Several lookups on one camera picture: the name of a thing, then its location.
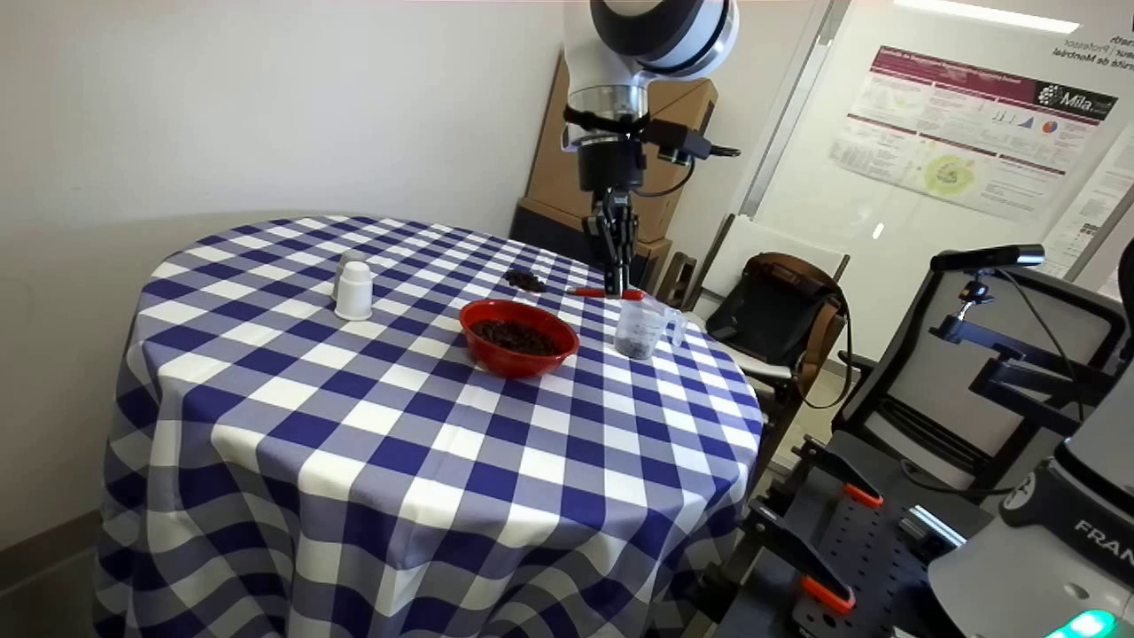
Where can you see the black perforated workbench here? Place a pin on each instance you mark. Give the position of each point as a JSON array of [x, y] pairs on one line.
[[880, 553]]

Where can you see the clear plastic measuring jug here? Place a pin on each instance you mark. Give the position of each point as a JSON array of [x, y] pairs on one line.
[[642, 329]]

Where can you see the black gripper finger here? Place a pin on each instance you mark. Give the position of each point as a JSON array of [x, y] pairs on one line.
[[603, 245], [620, 241]]

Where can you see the leaning cardboard sheets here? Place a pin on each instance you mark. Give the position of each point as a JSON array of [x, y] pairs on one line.
[[561, 213]]

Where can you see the wall poster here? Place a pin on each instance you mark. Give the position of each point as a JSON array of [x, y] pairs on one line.
[[970, 136]]

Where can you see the small dark object on table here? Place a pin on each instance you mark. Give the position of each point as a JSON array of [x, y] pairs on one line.
[[525, 280]]

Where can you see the black mesh office chair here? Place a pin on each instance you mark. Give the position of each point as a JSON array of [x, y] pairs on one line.
[[989, 367]]

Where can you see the blue white checkered tablecloth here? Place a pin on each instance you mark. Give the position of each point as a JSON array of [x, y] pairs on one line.
[[284, 473]]

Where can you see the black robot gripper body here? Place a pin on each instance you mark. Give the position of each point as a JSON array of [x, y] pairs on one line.
[[610, 166]]

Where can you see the red bowl with coffee beans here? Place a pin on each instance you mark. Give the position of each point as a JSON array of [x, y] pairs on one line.
[[512, 339]]

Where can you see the red handled spoon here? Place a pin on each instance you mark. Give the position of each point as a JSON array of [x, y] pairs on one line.
[[601, 293]]

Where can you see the small white bottle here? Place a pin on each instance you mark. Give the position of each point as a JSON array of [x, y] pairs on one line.
[[355, 293]]

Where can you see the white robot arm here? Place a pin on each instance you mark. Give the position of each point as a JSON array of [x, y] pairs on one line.
[[613, 51]]

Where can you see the black bag on chair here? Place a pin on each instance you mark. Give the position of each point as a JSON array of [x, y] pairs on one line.
[[780, 313]]

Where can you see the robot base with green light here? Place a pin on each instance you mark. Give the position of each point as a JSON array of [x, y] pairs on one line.
[[1056, 562]]

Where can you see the orange handled clamp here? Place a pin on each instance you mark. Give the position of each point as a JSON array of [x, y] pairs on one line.
[[818, 575], [839, 465]]

